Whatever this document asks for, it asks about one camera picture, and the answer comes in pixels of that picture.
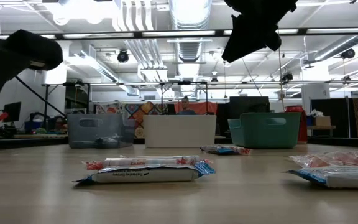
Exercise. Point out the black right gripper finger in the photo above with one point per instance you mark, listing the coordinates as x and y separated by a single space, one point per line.
247 46
233 46

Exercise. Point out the red white candy roll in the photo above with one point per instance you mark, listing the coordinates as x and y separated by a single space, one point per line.
141 163
244 152

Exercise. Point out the clear bag orange gummies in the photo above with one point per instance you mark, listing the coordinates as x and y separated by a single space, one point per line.
322 161

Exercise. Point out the large black monitor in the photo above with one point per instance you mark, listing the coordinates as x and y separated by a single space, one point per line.
249 105

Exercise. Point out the red cloth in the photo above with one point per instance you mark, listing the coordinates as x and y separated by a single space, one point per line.
205 107

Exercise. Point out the person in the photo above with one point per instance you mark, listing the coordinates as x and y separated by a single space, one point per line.
186 107

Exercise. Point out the teal plastic bin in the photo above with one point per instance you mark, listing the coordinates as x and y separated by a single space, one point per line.
266 133

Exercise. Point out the black ceiling spotlight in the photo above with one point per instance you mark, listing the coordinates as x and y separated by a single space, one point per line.
348 53
122 56

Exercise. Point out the white plastic bag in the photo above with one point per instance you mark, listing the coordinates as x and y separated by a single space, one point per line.
316 113

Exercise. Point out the white plastic bin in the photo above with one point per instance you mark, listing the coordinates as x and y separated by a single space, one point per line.
179 130

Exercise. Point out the cardboard box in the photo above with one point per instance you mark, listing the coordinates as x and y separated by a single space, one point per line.
322 121

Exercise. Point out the wooden side table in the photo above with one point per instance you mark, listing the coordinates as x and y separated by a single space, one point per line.
322 127

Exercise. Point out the black overhead light beam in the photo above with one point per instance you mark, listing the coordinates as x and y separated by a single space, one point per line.
123 34

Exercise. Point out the black partition panel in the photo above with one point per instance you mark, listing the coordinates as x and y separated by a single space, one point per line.
337 112

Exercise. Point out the colourful patchwork quilt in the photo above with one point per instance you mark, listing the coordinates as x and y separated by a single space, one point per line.
141 110

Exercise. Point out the grey translucent plastic bin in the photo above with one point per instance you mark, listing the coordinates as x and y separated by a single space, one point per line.
104 127

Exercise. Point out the blue storage box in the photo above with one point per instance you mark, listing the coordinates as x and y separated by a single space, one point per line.
33 126

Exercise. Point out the small black monitor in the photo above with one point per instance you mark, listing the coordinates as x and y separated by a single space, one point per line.
12 112

